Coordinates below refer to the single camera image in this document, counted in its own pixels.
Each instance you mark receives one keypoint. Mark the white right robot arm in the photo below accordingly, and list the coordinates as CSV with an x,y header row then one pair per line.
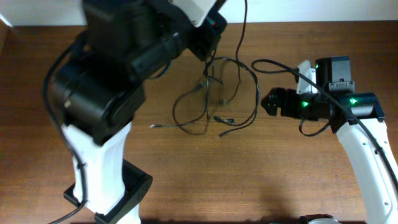
x,y
326,91

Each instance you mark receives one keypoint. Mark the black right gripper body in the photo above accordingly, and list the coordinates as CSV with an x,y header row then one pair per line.
x,y
301,106

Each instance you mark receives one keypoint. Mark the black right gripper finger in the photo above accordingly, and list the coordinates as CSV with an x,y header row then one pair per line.
x,y
277,93
271,105

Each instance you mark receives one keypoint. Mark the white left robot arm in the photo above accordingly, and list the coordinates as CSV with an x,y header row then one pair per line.
x,y
94,95

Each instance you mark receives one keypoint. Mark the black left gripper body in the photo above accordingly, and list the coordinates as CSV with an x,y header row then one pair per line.
x,y
203,45

